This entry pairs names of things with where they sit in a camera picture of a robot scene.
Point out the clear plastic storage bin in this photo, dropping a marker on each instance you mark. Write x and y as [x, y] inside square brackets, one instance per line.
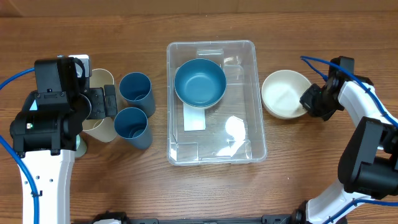
[234, 131]

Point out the cream bowl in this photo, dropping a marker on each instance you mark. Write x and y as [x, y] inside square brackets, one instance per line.
[281, 92]
[200, 99]

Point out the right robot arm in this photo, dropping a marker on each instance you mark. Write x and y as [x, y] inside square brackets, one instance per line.
[367, 170]

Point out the white label in bin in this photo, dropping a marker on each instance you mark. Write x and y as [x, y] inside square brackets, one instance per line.
[193, 118]

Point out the dark blue bowl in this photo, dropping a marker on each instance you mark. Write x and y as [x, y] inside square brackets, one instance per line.
[200, 74]

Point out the tall beige cup front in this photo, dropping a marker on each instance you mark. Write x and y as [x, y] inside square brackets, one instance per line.
[100, 129]

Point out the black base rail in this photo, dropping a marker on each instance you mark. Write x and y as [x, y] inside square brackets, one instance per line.
[122, 218]

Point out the tall blue cup front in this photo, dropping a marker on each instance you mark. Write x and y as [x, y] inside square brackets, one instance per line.
[132, 125]

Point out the small light blue cup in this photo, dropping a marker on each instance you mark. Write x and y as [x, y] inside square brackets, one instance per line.
[33, 106]

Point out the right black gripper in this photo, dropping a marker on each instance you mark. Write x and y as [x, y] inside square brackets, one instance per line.
[304, 102]

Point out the small mint green cup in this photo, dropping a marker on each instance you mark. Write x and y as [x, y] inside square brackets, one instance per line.
[81, 147]

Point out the tall blue cup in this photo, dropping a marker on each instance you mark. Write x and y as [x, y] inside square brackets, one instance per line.
[132, 125]
[136, 89]

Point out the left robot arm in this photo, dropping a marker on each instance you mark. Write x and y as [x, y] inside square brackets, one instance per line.
[45, 132]

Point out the tall blue cup rear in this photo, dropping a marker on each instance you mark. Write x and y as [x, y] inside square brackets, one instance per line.
[136, 89]

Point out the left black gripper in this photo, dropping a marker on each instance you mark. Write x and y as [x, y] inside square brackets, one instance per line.
[100, 109]

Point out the tall beige cup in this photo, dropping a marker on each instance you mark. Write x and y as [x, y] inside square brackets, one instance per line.
[101, 77]
[100, 129]

